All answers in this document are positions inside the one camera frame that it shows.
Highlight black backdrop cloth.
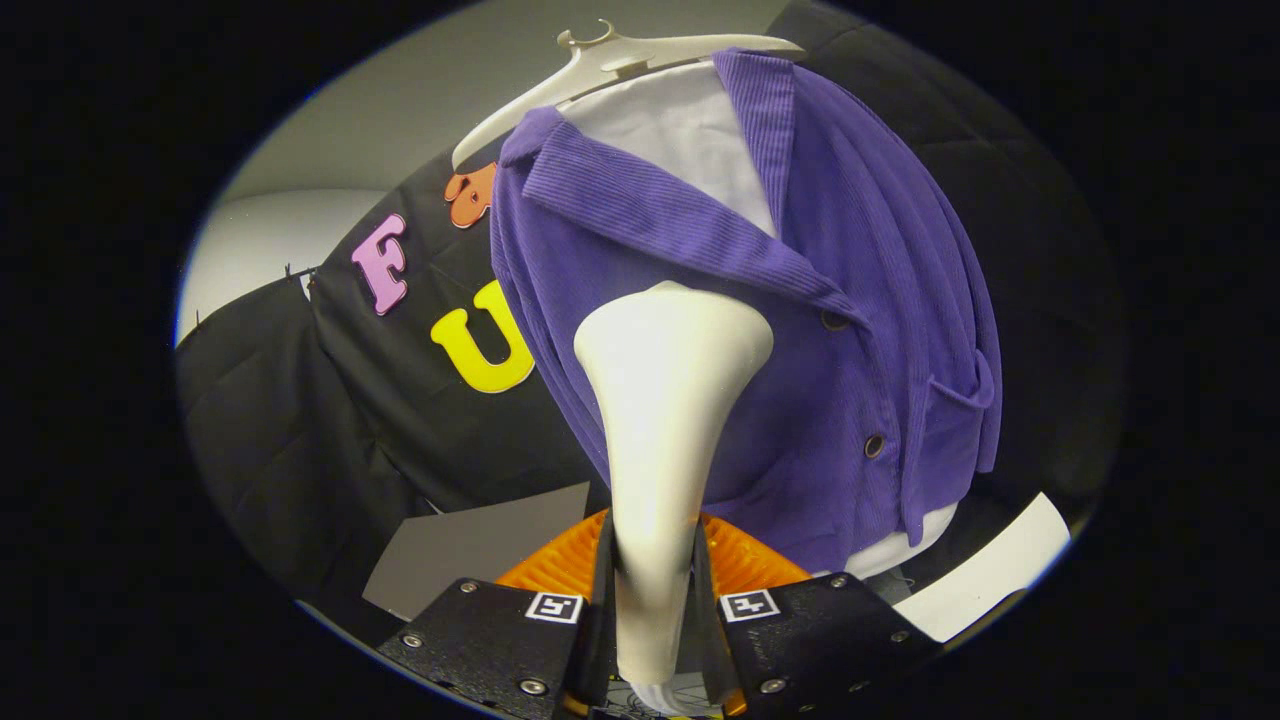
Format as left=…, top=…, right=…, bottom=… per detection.
left=175, top=0, right=1126, bottom=641

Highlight purple corduroy jacket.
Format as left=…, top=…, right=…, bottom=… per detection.
left=490, top=48, right=1004, bottom=577

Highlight white clothes hanger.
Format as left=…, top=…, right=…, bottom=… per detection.
left=452, top=20, right=807, bottom=171

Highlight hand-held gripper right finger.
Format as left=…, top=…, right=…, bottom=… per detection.
left=692, top=510, right=943, bottom=720

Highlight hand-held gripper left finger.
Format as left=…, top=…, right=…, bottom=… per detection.
left=378, top=508, right=616, bottom=720

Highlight white mannequin torso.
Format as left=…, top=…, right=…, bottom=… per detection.
left=560, top=62, right=959, bottom=582

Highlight white flat panel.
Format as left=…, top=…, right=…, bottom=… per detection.
left=893, top=492, right=1072, bottom=644

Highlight white garment steamer head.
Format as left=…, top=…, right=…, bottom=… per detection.
left=573, top=280, right=776, bottom=687

